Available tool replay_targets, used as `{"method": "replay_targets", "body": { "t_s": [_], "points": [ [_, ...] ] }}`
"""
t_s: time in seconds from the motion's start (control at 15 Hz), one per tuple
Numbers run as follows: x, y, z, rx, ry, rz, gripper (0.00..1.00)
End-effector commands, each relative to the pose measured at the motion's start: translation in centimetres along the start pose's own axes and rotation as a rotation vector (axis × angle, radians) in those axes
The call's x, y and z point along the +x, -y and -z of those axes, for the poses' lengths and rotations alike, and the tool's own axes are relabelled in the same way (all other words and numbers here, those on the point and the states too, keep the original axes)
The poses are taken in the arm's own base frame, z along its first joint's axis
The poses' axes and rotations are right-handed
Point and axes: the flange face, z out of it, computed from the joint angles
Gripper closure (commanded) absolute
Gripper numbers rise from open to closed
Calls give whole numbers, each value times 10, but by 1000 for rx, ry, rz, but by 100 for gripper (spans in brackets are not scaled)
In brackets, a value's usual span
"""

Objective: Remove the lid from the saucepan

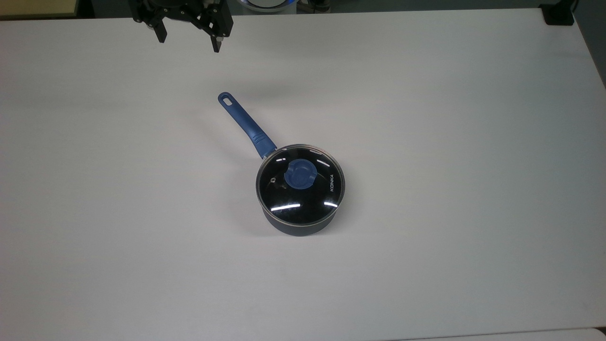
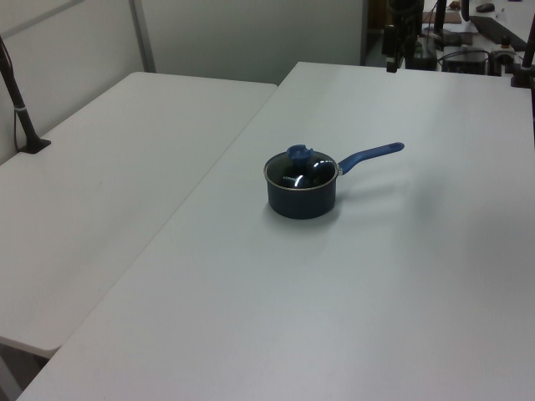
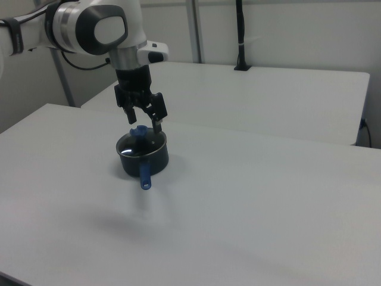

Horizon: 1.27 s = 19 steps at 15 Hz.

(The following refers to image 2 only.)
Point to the dark computer mouse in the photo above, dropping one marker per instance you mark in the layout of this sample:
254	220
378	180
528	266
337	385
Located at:
485	7

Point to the dark blue saucepan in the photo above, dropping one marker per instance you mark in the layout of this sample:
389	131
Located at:
301	200

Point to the grey partition post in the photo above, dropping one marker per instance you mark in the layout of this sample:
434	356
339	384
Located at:
143	35

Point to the black clamped camera stand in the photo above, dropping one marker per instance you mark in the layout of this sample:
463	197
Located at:
527	50

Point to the black computer box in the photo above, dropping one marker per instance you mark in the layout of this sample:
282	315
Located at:
465	62

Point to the black keyboard shelf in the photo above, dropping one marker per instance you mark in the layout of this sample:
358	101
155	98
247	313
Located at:
499	30

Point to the black monitor stand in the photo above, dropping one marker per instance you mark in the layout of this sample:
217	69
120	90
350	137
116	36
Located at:
441	29

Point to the white device with brown knob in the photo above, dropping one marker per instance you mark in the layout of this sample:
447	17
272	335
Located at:
505	58

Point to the black camera stand with base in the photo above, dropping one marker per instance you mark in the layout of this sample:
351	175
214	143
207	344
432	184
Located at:
21	113

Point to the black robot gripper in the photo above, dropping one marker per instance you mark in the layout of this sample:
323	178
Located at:
403	12

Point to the glass lid with blue knob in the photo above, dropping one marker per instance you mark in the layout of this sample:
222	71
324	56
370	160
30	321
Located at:
300	171

